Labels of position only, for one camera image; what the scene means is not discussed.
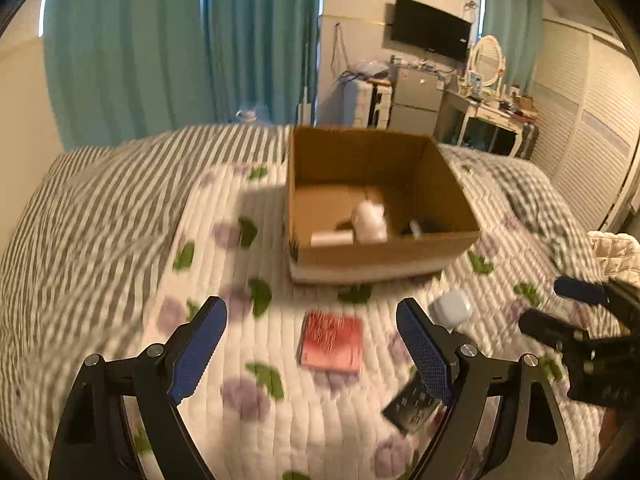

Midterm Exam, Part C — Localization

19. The brown cardboard box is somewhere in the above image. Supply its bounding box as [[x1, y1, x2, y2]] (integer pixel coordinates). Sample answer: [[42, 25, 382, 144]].
[[283, 125, 482, 288]]

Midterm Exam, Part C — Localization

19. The black wall television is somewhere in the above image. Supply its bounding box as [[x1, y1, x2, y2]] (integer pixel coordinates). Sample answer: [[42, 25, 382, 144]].
[[389, 0, 474, 65]]

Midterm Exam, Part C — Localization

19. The white cylinder roll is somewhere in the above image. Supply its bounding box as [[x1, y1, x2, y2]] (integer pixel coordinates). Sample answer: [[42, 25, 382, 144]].
[[310, 229, 355, 248]]

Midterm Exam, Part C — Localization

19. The white dressing table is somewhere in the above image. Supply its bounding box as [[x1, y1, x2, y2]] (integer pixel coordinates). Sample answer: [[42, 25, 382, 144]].
[[434, 87, 540, 159]]

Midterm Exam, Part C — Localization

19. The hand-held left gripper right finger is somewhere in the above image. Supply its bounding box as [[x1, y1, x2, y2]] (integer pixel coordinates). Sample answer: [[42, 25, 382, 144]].
[[395, 297, 576, 480]]

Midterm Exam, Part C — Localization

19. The white louvered wardrobe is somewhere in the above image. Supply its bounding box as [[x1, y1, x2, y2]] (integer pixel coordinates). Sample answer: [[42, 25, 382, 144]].
[[519, 16, 640, 235]]

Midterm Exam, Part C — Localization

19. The black remote control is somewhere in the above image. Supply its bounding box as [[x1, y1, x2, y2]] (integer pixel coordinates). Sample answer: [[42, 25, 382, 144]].
[[381, 365, 449, 436]]

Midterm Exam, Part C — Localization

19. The white earbud case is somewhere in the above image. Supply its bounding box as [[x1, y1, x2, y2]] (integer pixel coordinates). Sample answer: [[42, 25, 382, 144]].
[[433, 291, 474, 332]]

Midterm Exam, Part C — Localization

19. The teal curtain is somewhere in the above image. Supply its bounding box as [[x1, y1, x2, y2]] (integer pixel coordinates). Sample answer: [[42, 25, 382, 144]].
[[480, 0, 546, 92], [42, 0, 217, 150], [206, 0, 321, 124]]

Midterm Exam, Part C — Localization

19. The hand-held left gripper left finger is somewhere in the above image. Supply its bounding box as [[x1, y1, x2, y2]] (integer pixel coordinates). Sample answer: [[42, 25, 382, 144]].
[[47, 296, 229, 480]]

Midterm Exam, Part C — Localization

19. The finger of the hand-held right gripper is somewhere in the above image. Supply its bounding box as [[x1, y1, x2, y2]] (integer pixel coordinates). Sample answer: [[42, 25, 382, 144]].
[[518, 308, 592, 350], [553, 276, 640, 332]]

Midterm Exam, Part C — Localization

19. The hanging dark cable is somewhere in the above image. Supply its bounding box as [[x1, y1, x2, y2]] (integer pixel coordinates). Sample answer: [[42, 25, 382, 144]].
[[332, 22, 351, 82]]

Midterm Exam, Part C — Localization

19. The grey small fridge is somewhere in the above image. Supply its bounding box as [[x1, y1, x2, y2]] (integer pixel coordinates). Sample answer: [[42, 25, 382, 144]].
[[387, 64, 449, 137]]

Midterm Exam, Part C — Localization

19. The white suitcase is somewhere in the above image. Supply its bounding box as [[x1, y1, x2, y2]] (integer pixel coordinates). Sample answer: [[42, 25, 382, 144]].
[[344, 79, 394, 129]]

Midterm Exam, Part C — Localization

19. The clear plastic bag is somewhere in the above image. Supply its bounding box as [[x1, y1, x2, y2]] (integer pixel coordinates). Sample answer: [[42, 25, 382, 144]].
[[352, 57, 391, 81]]

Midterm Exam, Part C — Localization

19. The small black object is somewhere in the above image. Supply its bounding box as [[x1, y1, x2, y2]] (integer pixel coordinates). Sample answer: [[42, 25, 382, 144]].
[[400, 217, 454, 237]]

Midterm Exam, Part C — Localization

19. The red box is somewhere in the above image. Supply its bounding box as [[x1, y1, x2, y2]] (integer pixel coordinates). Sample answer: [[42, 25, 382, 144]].
[[298, 311, 366, 374]]

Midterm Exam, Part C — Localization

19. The white oval vanity mirror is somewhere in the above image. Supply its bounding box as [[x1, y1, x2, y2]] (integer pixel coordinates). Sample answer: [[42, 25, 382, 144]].
[[469, 34, 507, 95]]

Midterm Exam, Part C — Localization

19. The cream quilted cushion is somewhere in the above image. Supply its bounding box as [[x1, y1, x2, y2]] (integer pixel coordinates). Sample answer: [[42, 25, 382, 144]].
[[585, 230, 640, 287]]

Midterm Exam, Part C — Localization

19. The white upright pole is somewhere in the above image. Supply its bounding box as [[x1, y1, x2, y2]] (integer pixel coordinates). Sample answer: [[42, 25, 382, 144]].
[[298, 34, 314, 127]]

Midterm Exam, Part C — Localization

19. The white rounded plastic object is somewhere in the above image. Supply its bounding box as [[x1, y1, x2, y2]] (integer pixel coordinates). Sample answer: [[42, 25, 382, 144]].
[[349, 200, 390, 245]]

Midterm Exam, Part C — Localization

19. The white floral quilt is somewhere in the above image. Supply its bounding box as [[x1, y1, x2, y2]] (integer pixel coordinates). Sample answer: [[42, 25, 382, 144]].
[[134, 159, 623, 480]]

